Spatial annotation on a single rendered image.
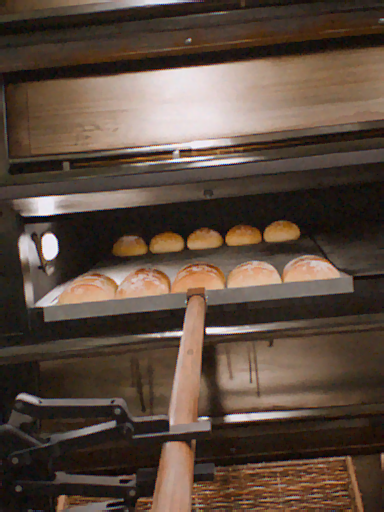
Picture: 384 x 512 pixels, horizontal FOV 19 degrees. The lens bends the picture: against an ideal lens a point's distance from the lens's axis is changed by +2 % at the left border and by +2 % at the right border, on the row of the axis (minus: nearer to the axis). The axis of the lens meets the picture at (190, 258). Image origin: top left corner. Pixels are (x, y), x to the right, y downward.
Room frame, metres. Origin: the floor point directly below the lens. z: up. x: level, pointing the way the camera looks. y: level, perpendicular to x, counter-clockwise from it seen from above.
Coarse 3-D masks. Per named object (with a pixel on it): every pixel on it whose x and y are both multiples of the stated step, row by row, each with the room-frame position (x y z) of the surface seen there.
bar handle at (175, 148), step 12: (168, 144) 2.09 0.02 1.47; (180, 144) 2.09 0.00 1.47; (36, 156) 2.10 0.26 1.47; (48, 156) 2.10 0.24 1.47; (60, 156) 2.10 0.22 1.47; (72, 156) 2.09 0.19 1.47; (84, 156) 2.09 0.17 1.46; (96, 156) 2.09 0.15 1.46; (108, 156) 2.09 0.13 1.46; (120, 156) 2.09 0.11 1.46
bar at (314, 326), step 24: (120, 336) 1.82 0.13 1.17; (144, 336) 1.81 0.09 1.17; (168, 336) 1.81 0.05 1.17; (216, 336) 1.80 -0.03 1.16; (240, 336) 1.80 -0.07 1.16; (264, 336) 1.80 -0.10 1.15; (288, 336) 1.80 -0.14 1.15; (312, 336) 1.81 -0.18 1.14; (0, 360) 1.82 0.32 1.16; (24, 360) 1.82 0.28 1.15; (48, 360) 1.82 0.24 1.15
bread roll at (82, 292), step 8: (72, 288) 2.06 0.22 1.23; (80, 288) 2.05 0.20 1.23; (88, 288) 2.05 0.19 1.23; (96, 288) 2.06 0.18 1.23; (104, 288) 2.07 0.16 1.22; (64, 296) 2.05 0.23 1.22; (72, 296) 2.04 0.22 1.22; (80, 296) 2.04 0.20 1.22; (88, 296) 2.04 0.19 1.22; (96, 296) 2.05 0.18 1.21; (104, 296) 2.05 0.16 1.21; (56, 304) 2.06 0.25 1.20
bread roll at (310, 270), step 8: (304, 264) 2.04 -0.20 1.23; (312, 264) 2.04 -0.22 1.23; (320, 264) 2.04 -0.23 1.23; (328, 264) 2.05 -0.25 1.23; (288, 272) 2.05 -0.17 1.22; (296, 272) 2.04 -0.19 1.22; (304, 272) 2.03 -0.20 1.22; (312, 272) 2.03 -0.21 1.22; (320, 272) 2.03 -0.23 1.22; (328, 272) 2.03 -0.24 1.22; (336, 272) 2.05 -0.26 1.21; (288, 280) 2.04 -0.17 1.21; (296, 280) 2.03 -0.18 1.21; (304, 280) 2.03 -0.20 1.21
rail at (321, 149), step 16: (320, 144) 2.03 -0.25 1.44; (336, 144) 2.03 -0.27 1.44; (352, 144) 2.03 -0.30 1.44; (368, 144) 2.02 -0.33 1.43; (176, 160) 2.04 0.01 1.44; (192, 160) 2.04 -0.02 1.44; (208, 160) 2.04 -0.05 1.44; (224, 160) 2.04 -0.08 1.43; (240, 160) 2.03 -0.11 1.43; (256, 160) 2.03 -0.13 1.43; (272, 160) 2.03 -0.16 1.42; (0, 176) 2.06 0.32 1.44; (16, 176) 2.06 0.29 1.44; (32, 176) 2.05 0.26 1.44; (48, 176) 2.05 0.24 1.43; (64, 176) 2.05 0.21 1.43; (80, 176) 2.05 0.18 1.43; (96, 176) 2.05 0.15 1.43; (112, 176) 2.05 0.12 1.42
